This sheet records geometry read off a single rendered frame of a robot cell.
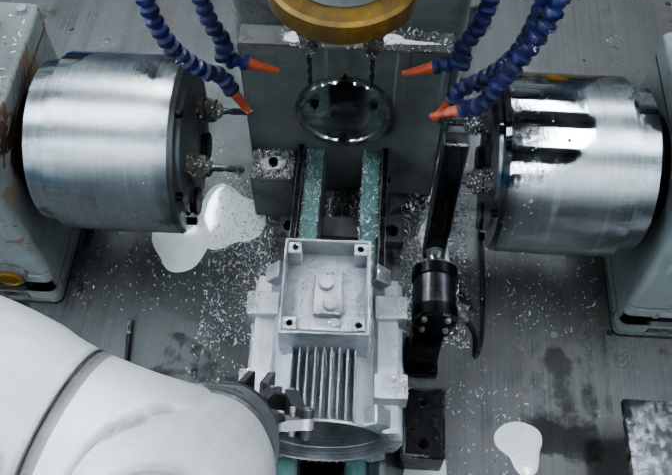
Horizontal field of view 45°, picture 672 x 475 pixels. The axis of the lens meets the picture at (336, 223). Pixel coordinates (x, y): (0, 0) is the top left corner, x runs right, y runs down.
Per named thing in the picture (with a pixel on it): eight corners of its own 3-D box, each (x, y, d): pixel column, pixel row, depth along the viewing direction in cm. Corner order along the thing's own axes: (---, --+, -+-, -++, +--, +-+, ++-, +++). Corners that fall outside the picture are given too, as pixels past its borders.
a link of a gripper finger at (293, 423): (240, 413, 63) (307, 418, 63) (255, 401, 68) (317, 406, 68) (238, 444, 63) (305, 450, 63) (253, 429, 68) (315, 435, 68)
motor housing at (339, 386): (262, 319, 114) (250, 251, 98) (397, 324, 113) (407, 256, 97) (248, 461, 103) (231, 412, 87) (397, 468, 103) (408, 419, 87)
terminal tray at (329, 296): (286, 267, 101) (282, 237, 95) (371, 270, 101) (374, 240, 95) (278, 357, 94) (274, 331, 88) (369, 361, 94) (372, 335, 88)
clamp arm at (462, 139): (422, 242, 112) (442, 125, 90) (444, 243, 112) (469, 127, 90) (422, 264, 110) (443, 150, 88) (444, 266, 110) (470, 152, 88)
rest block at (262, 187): (259, 186, 140) (253, 144, 130) (299, 188, 140) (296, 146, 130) (255, 215, 137) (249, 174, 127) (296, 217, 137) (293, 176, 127)
